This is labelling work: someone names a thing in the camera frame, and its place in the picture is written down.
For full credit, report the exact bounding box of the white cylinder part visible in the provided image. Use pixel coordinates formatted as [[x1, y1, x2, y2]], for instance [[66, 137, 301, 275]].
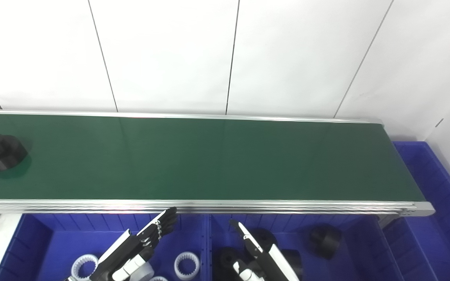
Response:
[[133, 261, 155, 281]]

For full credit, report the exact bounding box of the black flanged hub part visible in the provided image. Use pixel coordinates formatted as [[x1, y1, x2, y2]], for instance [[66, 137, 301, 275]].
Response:
[[281, 249, 304, 280], [214, 247, 246, 281], [248, 228, 278, 252], [309, 225, 342, 260], [0, 134, 29, 173]]

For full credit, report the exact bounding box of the aluminium conveyor support leg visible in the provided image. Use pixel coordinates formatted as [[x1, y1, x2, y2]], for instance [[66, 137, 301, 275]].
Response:
[[377, 214, 400, 231]]

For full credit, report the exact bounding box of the blue bin holding white parts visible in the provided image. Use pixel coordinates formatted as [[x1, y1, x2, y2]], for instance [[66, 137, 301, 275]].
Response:
[[0, 213, 211, 281]]

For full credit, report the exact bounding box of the green conveyor belt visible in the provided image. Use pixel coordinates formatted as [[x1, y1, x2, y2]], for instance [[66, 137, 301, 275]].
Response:
[[0, 110, 436, 217]]

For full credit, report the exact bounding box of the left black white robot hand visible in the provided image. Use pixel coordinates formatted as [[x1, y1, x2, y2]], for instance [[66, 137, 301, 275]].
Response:
[[88, 207, 179, 281]]

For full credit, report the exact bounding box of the empty blue bin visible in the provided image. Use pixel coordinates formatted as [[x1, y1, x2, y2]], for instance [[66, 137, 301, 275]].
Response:
[[381, 141, 450, 281]]

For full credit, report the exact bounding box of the blue bin holding black parts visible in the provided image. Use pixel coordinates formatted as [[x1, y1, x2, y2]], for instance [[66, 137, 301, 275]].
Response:
[[208, 213, 406, 281]]

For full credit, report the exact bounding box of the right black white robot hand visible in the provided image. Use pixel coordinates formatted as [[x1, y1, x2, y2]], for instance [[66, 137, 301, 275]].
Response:
[[229, 219, 300, 281]]

